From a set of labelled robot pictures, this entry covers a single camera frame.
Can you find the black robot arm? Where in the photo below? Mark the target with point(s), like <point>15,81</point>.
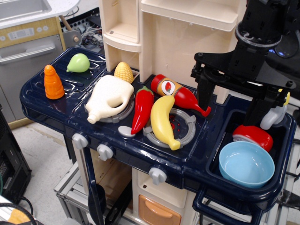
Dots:
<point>266,21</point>

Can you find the light blue bowl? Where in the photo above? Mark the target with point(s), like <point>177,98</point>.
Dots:
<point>246,164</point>

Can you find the orange toy drawer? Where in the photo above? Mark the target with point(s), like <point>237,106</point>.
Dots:
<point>154,213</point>

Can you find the grey toy faucet yellow cap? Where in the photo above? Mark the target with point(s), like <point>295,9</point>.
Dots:
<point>275,115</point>

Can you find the grey left stove knob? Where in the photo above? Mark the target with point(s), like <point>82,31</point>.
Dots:
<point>79,141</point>

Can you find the red toy ketchup bottle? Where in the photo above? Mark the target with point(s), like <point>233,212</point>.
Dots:
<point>184,98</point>

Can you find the yellow toy corn cob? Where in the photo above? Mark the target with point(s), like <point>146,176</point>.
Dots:
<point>124,72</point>

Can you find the black computer case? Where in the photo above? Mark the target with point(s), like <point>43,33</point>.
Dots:
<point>15,173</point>

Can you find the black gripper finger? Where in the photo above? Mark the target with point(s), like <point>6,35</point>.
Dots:
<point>257,110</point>
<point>205,90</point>

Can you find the navy toy kitchen counter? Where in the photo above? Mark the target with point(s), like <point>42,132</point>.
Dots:
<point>194,167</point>

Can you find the red toy chili pepper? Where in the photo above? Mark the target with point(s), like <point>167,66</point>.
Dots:
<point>144,101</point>

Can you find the grey stove knob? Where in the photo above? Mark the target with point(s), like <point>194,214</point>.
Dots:
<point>105,152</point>
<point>79,141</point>
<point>158,176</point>

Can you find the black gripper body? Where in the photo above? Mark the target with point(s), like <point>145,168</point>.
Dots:
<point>244,70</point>

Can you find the green toy pear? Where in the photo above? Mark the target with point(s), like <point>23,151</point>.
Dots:
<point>79,63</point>

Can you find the orange toy carrot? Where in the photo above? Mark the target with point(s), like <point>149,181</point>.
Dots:
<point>52,83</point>

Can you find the grey oval stove button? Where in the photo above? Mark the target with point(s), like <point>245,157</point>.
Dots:
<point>125,131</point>

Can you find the grey middle stove knob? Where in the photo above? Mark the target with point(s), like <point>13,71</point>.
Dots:
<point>105,152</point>

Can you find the grey right stove knob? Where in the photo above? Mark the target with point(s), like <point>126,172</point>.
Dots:
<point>158,176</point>

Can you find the yellow toy banana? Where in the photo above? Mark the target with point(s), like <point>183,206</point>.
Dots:
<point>159,118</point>

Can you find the cream toy jug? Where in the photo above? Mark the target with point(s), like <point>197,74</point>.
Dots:
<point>109,97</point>

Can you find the aluminium frame stand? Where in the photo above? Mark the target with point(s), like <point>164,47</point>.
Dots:
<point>72,196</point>

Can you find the navy hanging ladle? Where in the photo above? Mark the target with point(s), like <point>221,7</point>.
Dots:
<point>96,196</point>

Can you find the cream toy kitchen shelf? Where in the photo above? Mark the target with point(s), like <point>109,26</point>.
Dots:
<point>163,36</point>

